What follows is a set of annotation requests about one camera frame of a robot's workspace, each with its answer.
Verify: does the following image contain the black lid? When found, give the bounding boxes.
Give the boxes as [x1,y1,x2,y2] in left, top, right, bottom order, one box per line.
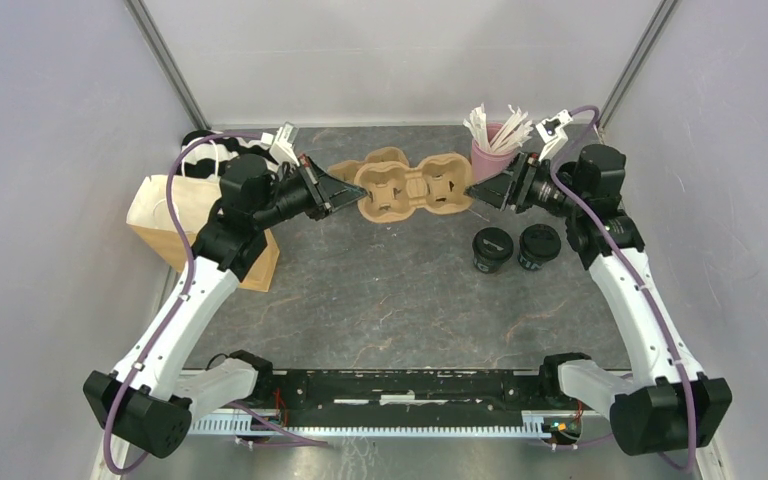
[472,227,514,261]
[519,223,563,260]

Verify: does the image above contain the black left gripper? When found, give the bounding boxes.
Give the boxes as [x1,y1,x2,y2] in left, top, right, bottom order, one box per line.
[253,155,368,230]

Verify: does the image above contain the white wrapped stirrer sticks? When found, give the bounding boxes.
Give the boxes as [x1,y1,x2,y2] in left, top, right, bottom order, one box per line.
[462,104,535,155]

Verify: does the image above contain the black paper coffee cup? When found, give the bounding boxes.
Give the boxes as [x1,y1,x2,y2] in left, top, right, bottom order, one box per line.
[471,227,514,274]

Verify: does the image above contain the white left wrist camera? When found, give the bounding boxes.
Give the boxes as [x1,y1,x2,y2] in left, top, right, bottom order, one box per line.
[260,122,300,167]

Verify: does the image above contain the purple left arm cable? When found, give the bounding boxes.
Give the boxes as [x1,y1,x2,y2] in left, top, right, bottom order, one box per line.
[102,132,332,477]

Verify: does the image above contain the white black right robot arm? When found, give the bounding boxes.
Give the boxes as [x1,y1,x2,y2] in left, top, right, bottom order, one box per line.
[467,144,733,456]

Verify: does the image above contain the black white striped cloth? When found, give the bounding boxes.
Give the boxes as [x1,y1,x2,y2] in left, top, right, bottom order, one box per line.
[176,132,274,181]

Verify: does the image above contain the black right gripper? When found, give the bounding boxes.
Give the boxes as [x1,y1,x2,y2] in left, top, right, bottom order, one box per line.
[464,149,586,218]

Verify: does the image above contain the brown cardboard cup carrier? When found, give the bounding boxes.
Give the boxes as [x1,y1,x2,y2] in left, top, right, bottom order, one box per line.
[328,147,473,224]

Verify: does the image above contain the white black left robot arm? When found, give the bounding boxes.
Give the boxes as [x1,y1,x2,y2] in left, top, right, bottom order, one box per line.
[83,154,368,474]

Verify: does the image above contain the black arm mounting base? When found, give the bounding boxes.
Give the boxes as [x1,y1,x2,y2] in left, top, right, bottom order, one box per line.
[242,369,589,428]

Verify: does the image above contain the brown paper bag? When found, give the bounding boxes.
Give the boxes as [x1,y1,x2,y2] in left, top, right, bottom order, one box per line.
[126,174,280,292]

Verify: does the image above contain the slotted aluminium cable rail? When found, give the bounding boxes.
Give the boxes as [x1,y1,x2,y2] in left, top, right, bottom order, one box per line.
[189,409,551,440]

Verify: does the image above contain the pink stirrer holder cup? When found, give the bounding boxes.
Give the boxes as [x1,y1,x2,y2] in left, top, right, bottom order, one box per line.
[470,139,517,183]

